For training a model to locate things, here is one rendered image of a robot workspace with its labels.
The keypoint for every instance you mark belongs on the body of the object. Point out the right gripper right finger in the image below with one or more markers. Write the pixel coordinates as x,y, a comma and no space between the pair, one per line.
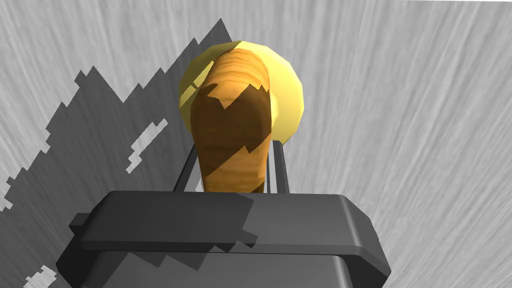
277,172

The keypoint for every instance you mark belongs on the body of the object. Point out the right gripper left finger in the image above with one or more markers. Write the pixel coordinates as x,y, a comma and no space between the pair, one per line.
188,176

